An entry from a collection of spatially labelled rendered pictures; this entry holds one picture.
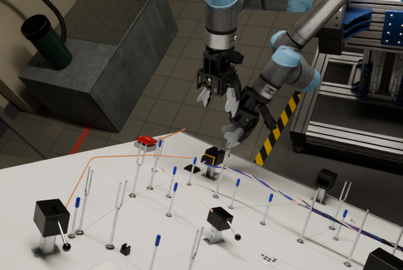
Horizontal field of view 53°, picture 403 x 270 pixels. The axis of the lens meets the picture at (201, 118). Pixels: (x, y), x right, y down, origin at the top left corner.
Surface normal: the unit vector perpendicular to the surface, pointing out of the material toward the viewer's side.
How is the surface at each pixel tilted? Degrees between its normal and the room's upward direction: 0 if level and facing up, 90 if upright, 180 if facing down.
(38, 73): 0
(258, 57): 0
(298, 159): 0
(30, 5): 90
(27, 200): 48
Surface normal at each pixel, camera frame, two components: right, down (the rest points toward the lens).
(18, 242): 0.24, -0.94
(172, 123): -0.24, -0.55
